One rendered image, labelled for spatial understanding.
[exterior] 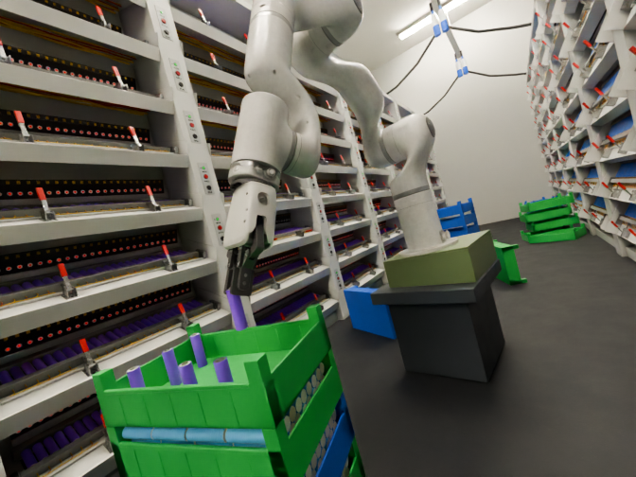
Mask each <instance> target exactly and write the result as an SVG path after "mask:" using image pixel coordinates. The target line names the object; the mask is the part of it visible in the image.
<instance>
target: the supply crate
mask: <svg viewBox="0 0 636 477"><path fill-rule="evenodd" d="M306 310H307V314H308V317H309V319H304V320H297V321H290V322H284V323H277V324H270V325H264V326H257V327H247V328H245V329H244V330H241V331H236V330H235V329H231V330H225V331H218V332H211V333H205V334H202V330H201V327H200V324H199V323H197V324H192V325H190V326H188V327H186V332H187V335H188V340H186V341H184V342H183V343H181V344H178V345H177V346H175V347H173V351H174V354H175V358H176V361H177V364H178V366H179V365H180V364H181V363H182V362H186V361H192V364H193V368H194V371H195V375H196V379H197V382H198V384H188V385H183V383H181V384H180V385H171V386H170V382H169V379H168V372H167V369H166V366H165V363H164V359H163V355H160V356H158V357H156V358H155V359H153V360H151V361H149V362H147V363H145V364H143V365H141V366H140V369H141V372H142V376H143V380H144V382H145V386H146V387H140V388H131V386H130V383H129V379H128V375H125V376H123V377H121V378H120V379H118V380H115V374H114V370H113V368H108V369H103V370H101V371H99V372H97V373H95V374H94V375H93V376H92V378H93V382H94V385H95V388H96V391H97V398H98V402H99V405H100V409H101V412H102V415H103V418H104V422H105V426H106V427H156V428H216V429H276V427H277V426H278V424H279V423H280V421H281V420H282V418H283V417H284V416H285V414H286V413H287V411H288V410H289V409H290V408H291V406H292V404H293V403H294V401H295V400H296V398H297V397H298V395H299V394H300V393H301V391H302V390H303V388H304V387H305V385H306V384H307V382H308V381H309V379H310V377H311V376H312V374H313V373H314V371H315V370H316V369H317V367H318V366H319V364H320V363H321V361H322V360H323V358H324V357H325V355H326V354H327V353H328V351H329V350H330V348H331V343H330V340H329V337H328V333H327V327H326V323H325V319H324V316H323V313H322V310H321V306H320V304H319V303H318V304H312V305H309V306H308V307H307V308H306ZM193 333H200V336H201V340H202V343H203V350H204V353H205V357H206V359H207V365H206V366H204V367H201V368H199V367H198V364H197V362H196V358H195V355H194V351H193V347H192V344H191V341H190V338H189V337H190V336H191V335H192V334H193ZM221 357H227V360H228V362H229V366H230V370H231V373H232V377H233V381H234V382H220V383H219V382H218V378H217V375H216V371H215V367H214V364H213V362H214V360H216V359H218V358H221Z"/></svg>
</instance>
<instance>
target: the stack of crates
mask: <svg viewBox="0 0 636 477"><path fill-rule="evenodd" d="M436 211H437V214H438V217H439V219H440V218H445V217H449V216H453V215H458V214H460V216H457V217H453V218H448V219H443V220H440V223H441V226H442V229H443V231H445V232H446V230H444V229H448V231H449V232H450V237H451V238H454V237H459V236H463V235H467V234H472V233H477V232H480V229H479V225H478V221H477V218H476V214H475V210H474V206H473V202H472V199H471V198H468V203H461V201H459V202H457V205H453V206H449V207H445V208H441V209H437V210H436ZM468 211H470V212H471V214H466V215H464V213H465V212H468ZM472 222H473V223H474V224H473V225H469V226H468V224H470V223H472ZM460 226H463V227H460ZM454 227H458V228H454ZM450 228H452V229H450Z"/></svg>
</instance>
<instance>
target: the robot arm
mask: <svg viewBox="0 0 636 477"><path fill-rule="evenodd" d="M362 17H363V6H362V0H253V5H252V12H251V19H250V25H249V33H248V41H247V48H246V56H245V64H244V77H245V80H246V82H247V84H248V86H249V87H250V89H251V90H252V91H253V93H250V94H248V95H247V96H245V97H244V99H243V100H242V102H241V107H240V113H239V119H238V128H237V133H236V139H235V145H234V149H233V155H232V160H231V166H230V171H229V176H228V183H229V184H230V189H231V191H232V192H234V194H233V198H232V202H231V204H230V209H229V213H228V218H227V222H226V226H225V232H224V238H223V246H224V248H225V249H226V250H228V251H227V255H226V256H227V257H228V263H227V273H226V278H225V284H224V290H223V293H224V294H226V290H228V289H229V288H230V294H233V295H240V296H251V294H252V287H253V281H254V274H255V271H254V270H255V269H256V264H257V258H258V257H259V255H260V254H261V253H262V252H263V251H265V250H268V249H270V248H271V247H272V246H273V244H274V229H275V216H276V192H277V191H278V190H279V184H280V177H281V172H283V173H285V174H288V175H291V176H293V177H296V178H301V179H306V178H309V177H310V176H312V175H313V174H314V173H315V171H316V170H317V168H318V166H319V162H320V157H321V128H320V120H319V116H318V113H317V110H316V108H315V106H314V103H313V101H312V100H311V98H310V96H309V94H308V92H307V91H306V90H305V88H304V87H303V86H302V84H301V83H300V82H299V80H298V79H297V78H296V77H295V76H294V74H293V73H292V71H291V67H293V68H294V69H295V70H296V71H297V72H298V73H299V74H300V75H301V76H303V77H304V78H306V79H309V80H315V81H318V82H321V83H323V84H326V85H328V86H330V87H332V88H334V89H335V90H336V91H337V92H338V93H339V94H340V95H341V96H342V98H343V99H344V101H345V102H346V104H347V105H348V106H349V108H350V109H351V111H352V112H353V114H354V116H356V118H357V121H358V123H359V126H360V129H361V133H362V147H363V153H364V157H365V160H366V161H367V163H368V164H369V165H370V166H371V167H373V168H387V167H390V166H392V165H394V164H396V163H398V162H400V161H403V160H405V159H407V162H406V165H405V167H404V168H403V170H402V171H401V172H400V173H399V174H398V175H397V176H396V177H395V178H394V179H393V181H392V182H391V184H390V189H391V193H392V197H393V200H394V203H395V207H396V210H397V214H398V218H399V221H400V224H401V228H402V231H403V234H404V237H405V240H406V243H407V246H408V249H406V250H403V251H401V252H399V253H398V255H399V256H400V257H407V256H419V255H423V254H428V253H430V252H434V251H438V250H441V249H444V248H447V247H450V246H452V245H454V244H456V243H457V242H458V238H451V235H450V232H449V231H448V230H446V232H445V231H443V229H442V226H441V223H440V220H439V217H438V214H437V211H436V207H435V204H434V201H433V195H432V192H431V189H430V186H429V183H428V179H427V174H426V166H427V162H428V159H429V156H430V154H431V152H432V149H433V145H434V141H435V128H434V124H433V122H432V121H431V120H430V119H429V118H428V117H427V116H425V115H423V114H414V115H409V116H407V117H405V118H403V119H401V120H400V121H398V122H396V123H394V124H393V125H391V126H389V127H387V128H385V129H383V130H381V129H380V128H379V127H378V123H379V121H380V117H381V115H382V112H383V107H384V98H383V94H382V92H381V89H380V87H379V85H378V84H377V82H376V80H375V79H374V77H373V76H372V74H371V73H370V71H369V70H368V69H367V68H366V67H365V66H364V65H363V64H361V63H358V62H345V61H340V60H337V59H335V58H333V57H332V56H331V55H330V54H331V53H332V52H334V51H335V50H336V49H337V48H338V47H340V46H341V45H342V44H344V43H345V42H346V41H347V40H348V39H349V38H350V37H352V36H353V35H354V34H355V32H356V31H357V30H358V29H359V27H360V25H361V23H362ZM238 247H239V249H238Z"/></svg>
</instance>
